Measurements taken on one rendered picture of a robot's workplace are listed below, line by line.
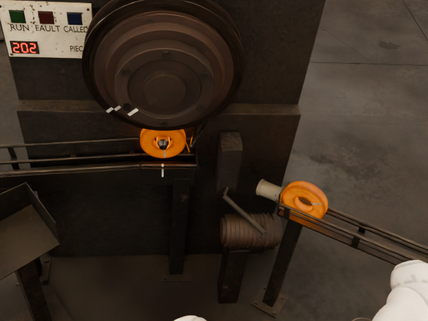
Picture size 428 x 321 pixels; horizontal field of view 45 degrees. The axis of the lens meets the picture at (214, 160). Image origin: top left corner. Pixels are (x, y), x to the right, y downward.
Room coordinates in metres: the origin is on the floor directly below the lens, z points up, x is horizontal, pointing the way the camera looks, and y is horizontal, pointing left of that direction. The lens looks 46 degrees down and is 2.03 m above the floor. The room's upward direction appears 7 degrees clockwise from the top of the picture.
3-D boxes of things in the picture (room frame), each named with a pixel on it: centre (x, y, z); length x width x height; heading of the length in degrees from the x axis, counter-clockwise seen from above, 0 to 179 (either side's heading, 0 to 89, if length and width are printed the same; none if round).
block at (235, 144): (1.29, -0.05, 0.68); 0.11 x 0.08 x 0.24; 9
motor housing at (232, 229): (1.16, -0.17, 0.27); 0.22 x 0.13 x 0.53; 99
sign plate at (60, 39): (1.29, 0.53, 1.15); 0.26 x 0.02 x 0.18; 99
